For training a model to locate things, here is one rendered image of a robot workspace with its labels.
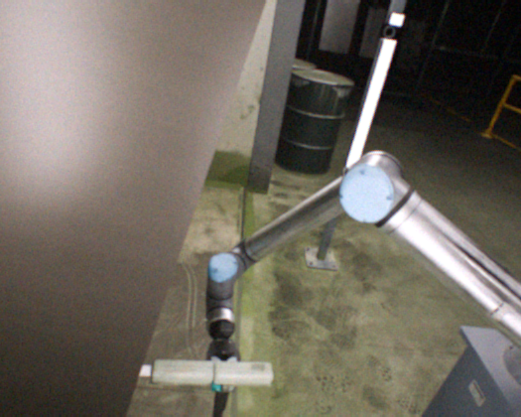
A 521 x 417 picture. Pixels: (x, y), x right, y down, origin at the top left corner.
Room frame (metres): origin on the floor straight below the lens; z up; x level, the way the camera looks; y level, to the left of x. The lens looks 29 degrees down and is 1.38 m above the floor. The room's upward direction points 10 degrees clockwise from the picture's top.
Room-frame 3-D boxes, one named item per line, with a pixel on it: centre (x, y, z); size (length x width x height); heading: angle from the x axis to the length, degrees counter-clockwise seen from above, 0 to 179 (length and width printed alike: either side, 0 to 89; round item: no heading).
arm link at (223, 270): (0.91, 0.07, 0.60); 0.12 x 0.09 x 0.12; 156
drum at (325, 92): (3.45, -0.36, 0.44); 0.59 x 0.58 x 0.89; 20
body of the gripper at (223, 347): (0.73, 0.03, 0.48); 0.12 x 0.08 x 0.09; 12
